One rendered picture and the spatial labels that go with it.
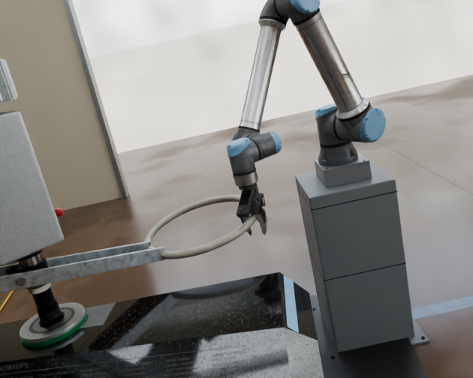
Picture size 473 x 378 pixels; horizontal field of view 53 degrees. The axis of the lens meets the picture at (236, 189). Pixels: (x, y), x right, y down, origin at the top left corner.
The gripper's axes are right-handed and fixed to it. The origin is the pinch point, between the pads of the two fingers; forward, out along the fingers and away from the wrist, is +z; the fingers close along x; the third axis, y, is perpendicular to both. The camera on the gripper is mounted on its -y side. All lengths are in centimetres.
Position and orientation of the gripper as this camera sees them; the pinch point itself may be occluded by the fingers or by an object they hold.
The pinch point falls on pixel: (256, 232)
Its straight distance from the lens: 186.5
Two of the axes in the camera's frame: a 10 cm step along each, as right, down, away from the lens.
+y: 3.5, -3.7, 8.6
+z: 2.3, 9.3, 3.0
